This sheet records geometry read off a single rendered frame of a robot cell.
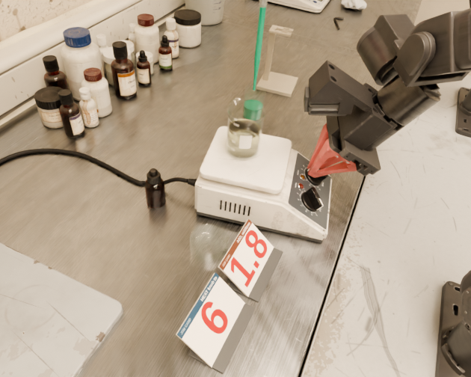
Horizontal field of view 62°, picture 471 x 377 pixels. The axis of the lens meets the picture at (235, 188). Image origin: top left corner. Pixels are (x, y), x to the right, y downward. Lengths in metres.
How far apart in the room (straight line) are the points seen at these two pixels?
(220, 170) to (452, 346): 0.36
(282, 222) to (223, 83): 0.44
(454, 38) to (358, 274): 0.32
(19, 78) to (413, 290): 0.75
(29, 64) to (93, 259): 0.43
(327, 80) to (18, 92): 0.58
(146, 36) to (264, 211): 0.54
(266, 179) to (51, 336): 0.33
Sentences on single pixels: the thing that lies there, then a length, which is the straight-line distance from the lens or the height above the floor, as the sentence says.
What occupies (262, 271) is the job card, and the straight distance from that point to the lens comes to 0.55.
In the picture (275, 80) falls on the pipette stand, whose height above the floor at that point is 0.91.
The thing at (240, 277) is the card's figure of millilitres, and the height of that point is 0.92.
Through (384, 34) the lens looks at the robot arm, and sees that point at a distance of 0.56.
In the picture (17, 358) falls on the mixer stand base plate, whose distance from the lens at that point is 0.52.
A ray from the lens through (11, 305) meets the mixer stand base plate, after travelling 0.56.
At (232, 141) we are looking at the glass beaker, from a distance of 0.56.
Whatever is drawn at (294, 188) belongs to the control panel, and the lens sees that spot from 0.58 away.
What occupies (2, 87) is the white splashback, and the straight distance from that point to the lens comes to 0.83.
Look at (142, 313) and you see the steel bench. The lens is 0.52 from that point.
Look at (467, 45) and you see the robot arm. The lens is 0.45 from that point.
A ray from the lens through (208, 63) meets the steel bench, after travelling 1.00.
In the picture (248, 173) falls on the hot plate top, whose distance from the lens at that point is 0.55.
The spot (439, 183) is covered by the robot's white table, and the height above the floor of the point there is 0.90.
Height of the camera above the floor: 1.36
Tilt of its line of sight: 45 degrees down
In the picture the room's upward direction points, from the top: 6 degrees clockwise
